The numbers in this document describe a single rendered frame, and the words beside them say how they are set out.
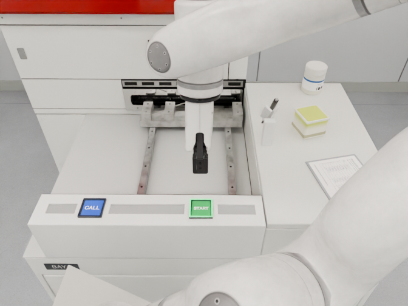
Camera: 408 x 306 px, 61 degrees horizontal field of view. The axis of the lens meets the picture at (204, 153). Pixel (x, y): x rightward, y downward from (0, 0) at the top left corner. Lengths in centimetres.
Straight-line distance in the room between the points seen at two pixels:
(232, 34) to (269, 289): 32
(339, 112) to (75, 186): 87
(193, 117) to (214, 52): 16
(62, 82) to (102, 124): 20
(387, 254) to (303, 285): 10
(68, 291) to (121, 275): 33
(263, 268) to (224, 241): 45
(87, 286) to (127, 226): 16
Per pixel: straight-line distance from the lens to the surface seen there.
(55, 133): 154
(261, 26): 50
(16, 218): 229
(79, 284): 74
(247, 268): 40
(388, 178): 38
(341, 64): 312
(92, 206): 88
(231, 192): 102
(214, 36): 49
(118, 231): 85
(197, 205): 84
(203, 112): 61
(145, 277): 102
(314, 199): 89
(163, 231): 83
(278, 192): 88
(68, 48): 130
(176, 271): 99
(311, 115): 104
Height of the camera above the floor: 161
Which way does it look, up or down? 42 degrees down
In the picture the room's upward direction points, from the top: straight up
